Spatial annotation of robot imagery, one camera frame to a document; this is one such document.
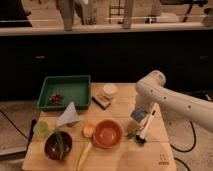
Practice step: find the yellow banana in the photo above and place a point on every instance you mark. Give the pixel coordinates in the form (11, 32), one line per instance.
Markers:
(83, 156)

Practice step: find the red berry cluster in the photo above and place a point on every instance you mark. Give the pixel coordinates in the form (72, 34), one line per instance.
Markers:
(55, 99)

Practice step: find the dark brown bowl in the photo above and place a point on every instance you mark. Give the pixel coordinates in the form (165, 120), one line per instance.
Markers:
(51, 148)

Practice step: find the orange fruit piece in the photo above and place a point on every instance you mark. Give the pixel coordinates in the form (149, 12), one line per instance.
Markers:
(88, 130)

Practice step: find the white handled dish brush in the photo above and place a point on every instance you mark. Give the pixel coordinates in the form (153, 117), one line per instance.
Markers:
(141, 133)

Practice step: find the white round cup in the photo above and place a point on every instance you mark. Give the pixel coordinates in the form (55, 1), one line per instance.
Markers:
(109, 90)

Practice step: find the green plastic tray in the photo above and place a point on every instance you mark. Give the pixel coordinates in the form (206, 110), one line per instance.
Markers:
(75, 88)

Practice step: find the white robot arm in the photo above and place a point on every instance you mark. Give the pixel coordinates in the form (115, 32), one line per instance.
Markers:
(151, 89)

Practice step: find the blue sponge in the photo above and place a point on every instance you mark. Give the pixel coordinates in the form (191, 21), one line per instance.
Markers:
(139, 114)

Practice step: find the green chili pepper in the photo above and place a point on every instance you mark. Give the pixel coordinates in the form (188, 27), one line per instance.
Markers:
(59, 139)

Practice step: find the red bowl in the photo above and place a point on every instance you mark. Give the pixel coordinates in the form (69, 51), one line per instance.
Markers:
(107, 134)

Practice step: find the light green cup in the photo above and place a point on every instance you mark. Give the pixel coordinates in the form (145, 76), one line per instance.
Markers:
(41, 129)

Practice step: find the brown rectangular block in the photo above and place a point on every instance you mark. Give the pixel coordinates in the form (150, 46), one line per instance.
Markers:
(101, 101)

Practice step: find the white paper cone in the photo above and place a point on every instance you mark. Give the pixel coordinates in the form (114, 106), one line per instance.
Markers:
(69, 116)

